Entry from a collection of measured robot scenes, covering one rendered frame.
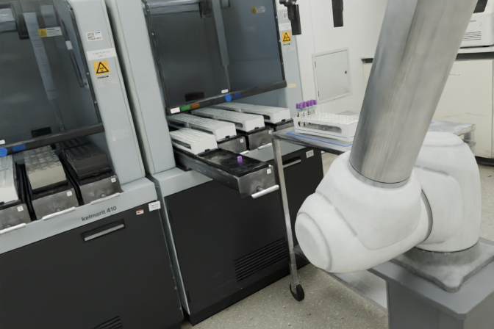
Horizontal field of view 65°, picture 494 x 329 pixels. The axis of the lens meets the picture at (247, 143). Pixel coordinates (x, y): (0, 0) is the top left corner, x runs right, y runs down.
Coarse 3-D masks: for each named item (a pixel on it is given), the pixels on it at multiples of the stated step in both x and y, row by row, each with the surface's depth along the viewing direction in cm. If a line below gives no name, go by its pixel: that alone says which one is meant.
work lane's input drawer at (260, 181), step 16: (176, 160) 164; (192, 160) 148; (208, 160) 138; (224, 160) 140; (256, 160) 130; (208, 176) 139; (224, 176) 127; (240, 176) 120; (256, 176) 122; (272, 176) 125; (240, 192) 120; (256, 192) 123
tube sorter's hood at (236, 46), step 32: (160, 0) 149; (192, 0) 154; (224, 0) 162; (256, 0) 170; (160, 32) 150; (192, 32) 156; (224, 32) 164; (256, 32) 172; (160, 64) 151; (192, 64) 158; (224, 64) 166; (256, 64) 174; (192, 96) 160; (224, 96) 167
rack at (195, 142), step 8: (176, 136) 162; (184, 136) 160; (192, 136) 158; (200, 136) 156; (208, 136) 153; (176, 144) 164; (184, 144) 169; (192, 144) 149; (200, 144) 149; (208, 144) 151; (216, 144) 153; (192, 152) 151; (200, 152) 150
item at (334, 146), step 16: (352, 112) 174; (288, 128) 165; (432, 128) 133; (448, 128) 130; (464, 128) 128; (272, 144) 162; (304, 144) 141; (320, 144) 135; (336, 144) 132; (288, 224) 170; (288, 240) 172; (288, 256) 176; (304, 256) 166; (352, 272) 150; (368, 272) 148; (352, 288) 142; (368, 288) 140; (384, 288) 138; (384, 304) 131
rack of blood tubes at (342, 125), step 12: (300, 120) 152; (312, 120) 145; (324, 120) 141; (336, 120) 139; (348, 120) 135; (300, 132) 154; (312, 132) 147; (324, 132) 142; (336, 132) 145; (348, 132) 132
